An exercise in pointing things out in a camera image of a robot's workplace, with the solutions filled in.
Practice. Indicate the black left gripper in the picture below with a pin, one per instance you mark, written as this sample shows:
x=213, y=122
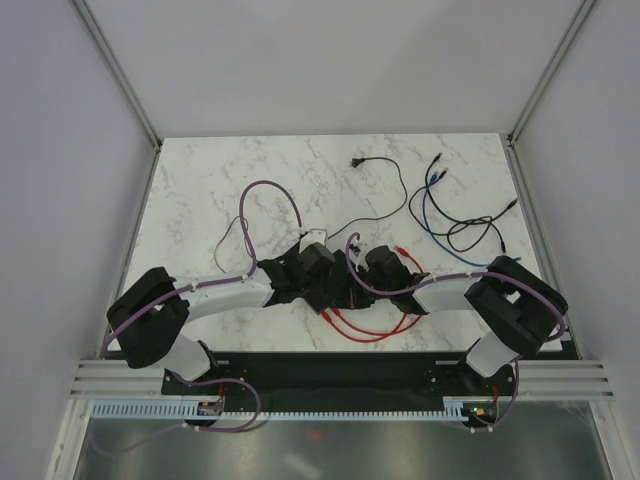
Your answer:
x=286, y=276

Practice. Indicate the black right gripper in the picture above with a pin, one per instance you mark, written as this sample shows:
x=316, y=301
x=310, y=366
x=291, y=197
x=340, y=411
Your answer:
x=349, y=297

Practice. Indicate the black network switch box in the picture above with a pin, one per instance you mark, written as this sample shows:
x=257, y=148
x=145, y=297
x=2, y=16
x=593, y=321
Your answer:
x=330, y=295

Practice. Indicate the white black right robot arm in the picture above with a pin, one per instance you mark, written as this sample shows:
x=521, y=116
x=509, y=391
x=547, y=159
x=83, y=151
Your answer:
x=522, y=312

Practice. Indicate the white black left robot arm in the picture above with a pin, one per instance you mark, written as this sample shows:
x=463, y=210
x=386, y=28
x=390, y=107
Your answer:
x=148, y=319

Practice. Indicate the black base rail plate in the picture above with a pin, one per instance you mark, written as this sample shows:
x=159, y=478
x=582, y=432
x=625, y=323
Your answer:
x=347, y=381

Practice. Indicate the aluminium frame rail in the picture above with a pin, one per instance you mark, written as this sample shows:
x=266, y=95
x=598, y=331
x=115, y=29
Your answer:
x=546, y=380

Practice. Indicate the white slotted cable duct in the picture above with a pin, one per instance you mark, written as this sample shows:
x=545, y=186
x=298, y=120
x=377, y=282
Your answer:
x=194, y=410

